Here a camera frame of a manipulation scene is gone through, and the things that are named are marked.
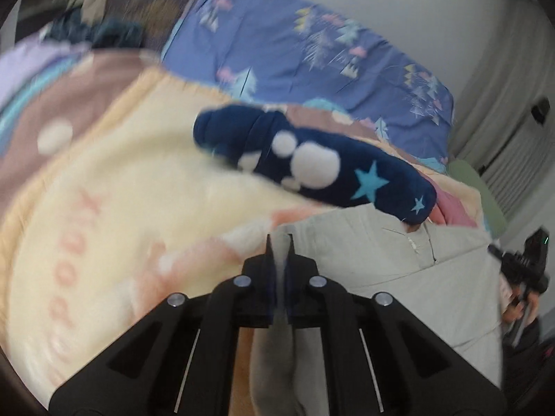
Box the black floor lamp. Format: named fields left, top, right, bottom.
left=531, top=97, right=551, bottom=126

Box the white pleated curtain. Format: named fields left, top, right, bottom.
left=451, top=0, right=555, bottom=226

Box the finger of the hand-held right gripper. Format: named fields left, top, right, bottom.
left=487, top=243, right=519, bottom=271

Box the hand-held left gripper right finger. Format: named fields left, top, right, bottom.
left=284, top=233, right=508, bottom=416

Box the green pillow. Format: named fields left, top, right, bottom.
left=446, top=159, right=508, bottom=237

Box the lilac cloth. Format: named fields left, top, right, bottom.
left=0, top=37, right=94, bottom=110

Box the peach bear printed blanket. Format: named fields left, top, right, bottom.
left=0, top=47, right=483, bottom=416

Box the grey garment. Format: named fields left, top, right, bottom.
left=249, top=203, right=506, bottom=416

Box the dark teal clothes pile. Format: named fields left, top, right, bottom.
left=50, top=9, right=145, bottom=51

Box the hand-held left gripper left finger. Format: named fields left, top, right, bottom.
left=49, top=233, right=278, bottom=416

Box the person's right hand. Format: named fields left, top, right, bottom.
left=501, top=279, right=529, bottom=325

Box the blue tree print sheet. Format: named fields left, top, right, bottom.
left=161, top=0, right=456, bottom=171

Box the navy star plush pillow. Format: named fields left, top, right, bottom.
left=193, top=104, right=438, bottom=225

